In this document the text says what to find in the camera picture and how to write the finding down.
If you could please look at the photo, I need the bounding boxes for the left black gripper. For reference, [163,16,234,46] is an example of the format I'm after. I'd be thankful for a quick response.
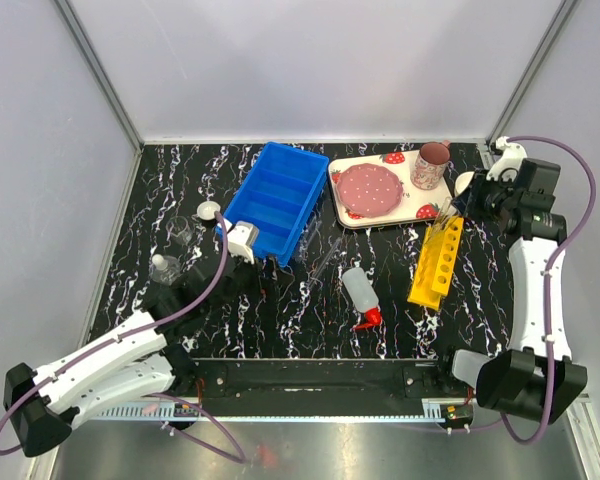
[204,245,294,316]

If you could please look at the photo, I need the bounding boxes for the glass test tube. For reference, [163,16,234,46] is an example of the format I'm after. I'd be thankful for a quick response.
[294,218,322,262]
[306,238,342,291]
[443,216,458,235]
[431,197,456,239]

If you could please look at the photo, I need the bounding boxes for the yellow test tube rack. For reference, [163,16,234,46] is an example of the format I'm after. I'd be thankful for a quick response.
[407,216,464,311]

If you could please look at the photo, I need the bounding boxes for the white wash bottle red cap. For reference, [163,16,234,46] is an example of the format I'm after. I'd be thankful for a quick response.
[342,267,383,331]

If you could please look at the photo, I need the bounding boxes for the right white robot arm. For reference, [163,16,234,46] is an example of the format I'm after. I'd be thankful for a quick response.
[433,159,588,425]

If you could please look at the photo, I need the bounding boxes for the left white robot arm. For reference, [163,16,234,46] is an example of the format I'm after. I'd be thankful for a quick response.
[1,257,260,458]

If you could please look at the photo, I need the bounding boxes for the white ceramic bowl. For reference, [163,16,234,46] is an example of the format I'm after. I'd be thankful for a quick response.
[454,171,474,197]

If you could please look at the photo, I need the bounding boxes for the pink ghost print mug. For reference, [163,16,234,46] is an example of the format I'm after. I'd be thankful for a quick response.
[410,141,451,190]

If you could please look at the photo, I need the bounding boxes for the small white dish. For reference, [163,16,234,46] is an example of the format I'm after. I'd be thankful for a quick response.
[196,200,221,221]

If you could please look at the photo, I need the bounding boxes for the glass flask with stopper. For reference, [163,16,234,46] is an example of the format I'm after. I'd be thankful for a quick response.
[150,254,181,286]

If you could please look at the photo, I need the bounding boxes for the small glass beaker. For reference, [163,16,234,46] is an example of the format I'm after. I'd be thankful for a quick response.
[166,216,193,246]

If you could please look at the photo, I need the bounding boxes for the blue compartment bin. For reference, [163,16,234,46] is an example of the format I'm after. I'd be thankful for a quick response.
[223,142,329,267]

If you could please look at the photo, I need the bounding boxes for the strawberry print tray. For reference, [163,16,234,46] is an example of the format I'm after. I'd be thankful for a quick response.
[328,151,451,230]

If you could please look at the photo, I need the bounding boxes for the pink polka dot plate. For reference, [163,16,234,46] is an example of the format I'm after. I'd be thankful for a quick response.
[335,163,404,218]

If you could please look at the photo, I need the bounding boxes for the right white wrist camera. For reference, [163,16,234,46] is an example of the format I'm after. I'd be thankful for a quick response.
[487,136,527,182]

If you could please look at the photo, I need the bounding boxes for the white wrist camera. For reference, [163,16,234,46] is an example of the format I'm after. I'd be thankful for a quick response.
[225,220,259,264]
[487,136,527,182]

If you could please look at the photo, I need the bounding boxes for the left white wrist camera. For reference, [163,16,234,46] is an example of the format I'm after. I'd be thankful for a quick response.
[225,220,259,264]

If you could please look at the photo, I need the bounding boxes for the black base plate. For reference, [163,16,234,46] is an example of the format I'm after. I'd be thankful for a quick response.
[167,359,469,420]

